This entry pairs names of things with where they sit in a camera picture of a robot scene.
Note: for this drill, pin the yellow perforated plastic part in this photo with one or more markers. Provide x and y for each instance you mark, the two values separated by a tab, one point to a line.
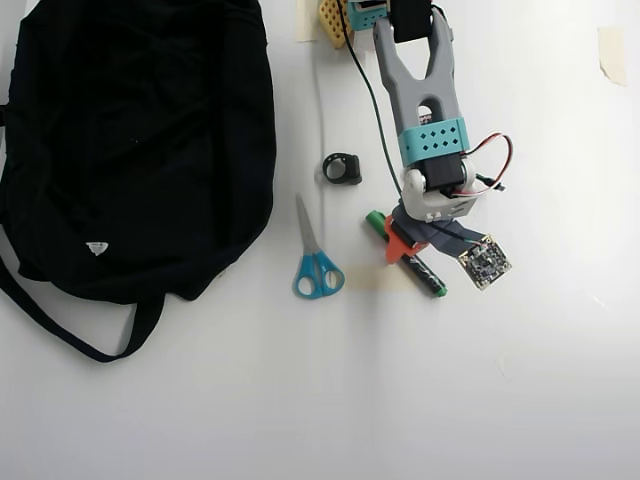
332	25

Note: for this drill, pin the green-capped black marker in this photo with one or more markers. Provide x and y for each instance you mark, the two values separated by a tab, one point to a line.
425	275

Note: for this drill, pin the camera circuit board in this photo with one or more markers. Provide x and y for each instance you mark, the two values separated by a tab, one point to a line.
486	264

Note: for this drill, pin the beige masking tape piece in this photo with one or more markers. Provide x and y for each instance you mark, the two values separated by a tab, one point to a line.
614	55
305	22

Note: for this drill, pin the black fabric bag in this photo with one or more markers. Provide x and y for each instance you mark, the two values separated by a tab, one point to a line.
135	150

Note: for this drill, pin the long beige masking tape strip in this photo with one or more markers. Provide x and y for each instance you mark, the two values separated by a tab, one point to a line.
370	278

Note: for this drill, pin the grey-blue gripper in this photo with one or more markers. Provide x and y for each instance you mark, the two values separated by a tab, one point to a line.
396	246

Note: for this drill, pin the dark blue camera mount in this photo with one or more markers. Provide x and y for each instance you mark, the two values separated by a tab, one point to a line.
460	237

